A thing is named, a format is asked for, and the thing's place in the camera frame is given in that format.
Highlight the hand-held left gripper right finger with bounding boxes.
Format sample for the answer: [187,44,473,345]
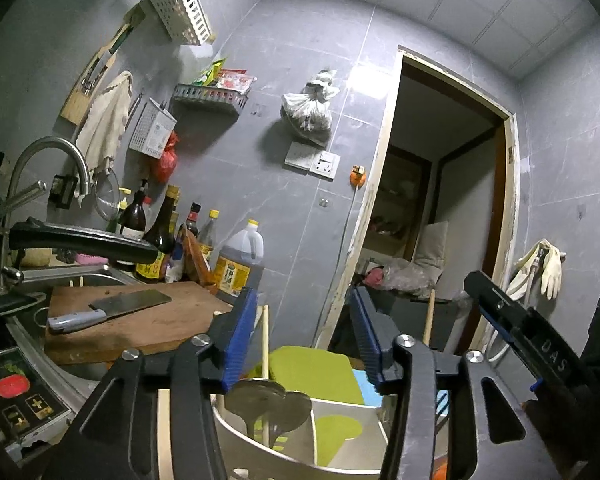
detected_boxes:
[349,286,546,480]

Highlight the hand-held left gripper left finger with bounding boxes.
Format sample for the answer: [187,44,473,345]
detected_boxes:
[42,287,258,480]

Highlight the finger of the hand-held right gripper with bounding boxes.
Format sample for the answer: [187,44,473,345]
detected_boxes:
[464,270,546,356]

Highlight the metal spoon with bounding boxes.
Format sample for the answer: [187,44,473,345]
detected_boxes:
[225,379,287,438]
[272,391,312,435]

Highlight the wooden chopstick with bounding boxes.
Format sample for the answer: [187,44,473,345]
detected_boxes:
[157,389,174,480]
[261,305,272,448]
[422,290,436,349]

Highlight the white utensil holder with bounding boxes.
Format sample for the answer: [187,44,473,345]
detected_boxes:
[212,394,397,480]

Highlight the dark cabinet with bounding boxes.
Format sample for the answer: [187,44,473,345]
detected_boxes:
[330,287,473,353]

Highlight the striped colourful tablecloth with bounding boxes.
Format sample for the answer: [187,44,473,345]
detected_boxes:
[250,345,448,480]

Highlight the white rubber glove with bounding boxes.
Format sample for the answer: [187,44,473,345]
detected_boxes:
[540,244,566,299]

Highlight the large soy sauce jug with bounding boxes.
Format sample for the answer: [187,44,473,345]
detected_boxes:
[212,219,265,297]

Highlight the crumpled clear plastic bag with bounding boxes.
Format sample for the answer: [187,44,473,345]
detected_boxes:
[380,256,443,298]

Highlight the white pillow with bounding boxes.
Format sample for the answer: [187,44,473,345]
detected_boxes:
[414,220,451,273]

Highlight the orange seasoning packet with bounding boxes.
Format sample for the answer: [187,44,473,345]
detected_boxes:
[182,230,216,287]

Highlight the wooden cutting board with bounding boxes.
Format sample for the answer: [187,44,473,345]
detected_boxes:
[45,281,234,365]

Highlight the clear bottle yellow cap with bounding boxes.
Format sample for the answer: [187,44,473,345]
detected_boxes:
[197,209,221,262]

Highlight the dark bottle red cap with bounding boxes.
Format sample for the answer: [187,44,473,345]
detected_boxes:
[185,202,202,237]

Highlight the tall dark bottle yellow cap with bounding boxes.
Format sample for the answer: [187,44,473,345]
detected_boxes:
[136,185,179,282]

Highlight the brown bottle black cap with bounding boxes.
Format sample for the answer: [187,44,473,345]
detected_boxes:
[116,178,149,242]

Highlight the green bottle yellow cap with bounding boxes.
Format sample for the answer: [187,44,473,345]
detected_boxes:
[107,187,131,234]

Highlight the red plastic bag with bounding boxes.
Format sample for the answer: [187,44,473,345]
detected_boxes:
[152,132,179,184]

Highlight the metal strainer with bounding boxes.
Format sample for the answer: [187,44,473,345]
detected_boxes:
[92,167,124,222]

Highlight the white hanging basket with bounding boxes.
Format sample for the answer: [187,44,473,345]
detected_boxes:
[128,97,178,160]

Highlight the induction cooker panel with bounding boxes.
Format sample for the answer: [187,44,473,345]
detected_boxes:
[0,345,74,461]

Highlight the plastic bag of dried goods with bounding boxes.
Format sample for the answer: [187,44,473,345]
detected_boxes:
[280,69,340,144]

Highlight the beige hanging towel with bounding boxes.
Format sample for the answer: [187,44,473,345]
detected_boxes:
[75,71,134,172]

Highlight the metal faucet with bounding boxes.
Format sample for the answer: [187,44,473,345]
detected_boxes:
[0,136,91,286]

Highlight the hanging wooden board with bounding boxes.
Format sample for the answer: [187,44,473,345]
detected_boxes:
[60,5,146,126]

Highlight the cleaver with grey handle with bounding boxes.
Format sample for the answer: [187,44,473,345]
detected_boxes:
[46,288,173,335]

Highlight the wooden door frame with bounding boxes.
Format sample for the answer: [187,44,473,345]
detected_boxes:
[320,45,524,362]

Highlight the white wall socket plate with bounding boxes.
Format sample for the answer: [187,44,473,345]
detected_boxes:
[284,141,341,181]

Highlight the black pan handle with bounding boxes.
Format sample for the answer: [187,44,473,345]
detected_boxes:
[8,217,159,266]

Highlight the grey wall rack with packets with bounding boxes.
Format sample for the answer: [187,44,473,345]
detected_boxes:
[172,57,259,117]

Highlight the white slotted wall basket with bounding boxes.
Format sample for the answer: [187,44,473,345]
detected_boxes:
[147,0,216,47]

